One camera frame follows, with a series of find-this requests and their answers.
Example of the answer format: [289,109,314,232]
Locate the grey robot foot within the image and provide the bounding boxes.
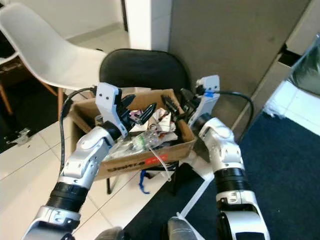
[167,217,201,240]
[94,227,126,240]

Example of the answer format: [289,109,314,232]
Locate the small grey metal bracket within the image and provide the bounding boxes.
[5,127,31,146]

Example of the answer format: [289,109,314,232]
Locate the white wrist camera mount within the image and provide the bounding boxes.
[95,82,125,135]
[190,75,221,127]

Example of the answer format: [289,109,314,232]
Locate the grey robot right foot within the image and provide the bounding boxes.
[167,217,201,240]

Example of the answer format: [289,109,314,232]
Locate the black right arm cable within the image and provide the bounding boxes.
[217,89,255,142]

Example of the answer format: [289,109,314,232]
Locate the grey robot left foot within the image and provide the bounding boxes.
[94,227,126,240]

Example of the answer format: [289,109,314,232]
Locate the brown cardboard box red print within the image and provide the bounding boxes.
[69,88,197,181]

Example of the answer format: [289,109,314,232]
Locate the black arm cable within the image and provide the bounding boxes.
[59,87,97,174]
[217,89,255,142]

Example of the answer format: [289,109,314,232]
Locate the black padded chair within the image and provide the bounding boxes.
[99,48,191,97]

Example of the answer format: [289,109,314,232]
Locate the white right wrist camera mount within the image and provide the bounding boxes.
[190,75,221,127]

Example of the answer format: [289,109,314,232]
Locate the clear plastic bottle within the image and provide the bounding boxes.
[115,133,164,156]

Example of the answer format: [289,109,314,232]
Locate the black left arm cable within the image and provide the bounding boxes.
[59,87,97,174]

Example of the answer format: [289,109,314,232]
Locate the small blue plastic scrap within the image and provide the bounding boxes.
[139,169,154,195]

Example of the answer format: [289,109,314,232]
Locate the white plastic chair wooden legs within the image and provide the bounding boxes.
[0,2,109,122]

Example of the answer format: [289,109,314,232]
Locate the white floor tape strip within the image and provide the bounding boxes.
[174,174,216,221]

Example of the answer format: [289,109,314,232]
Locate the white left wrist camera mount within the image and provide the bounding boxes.
[95,82,125,135]

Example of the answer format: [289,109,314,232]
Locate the crumpled white paper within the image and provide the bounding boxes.
[150,109,179,134]

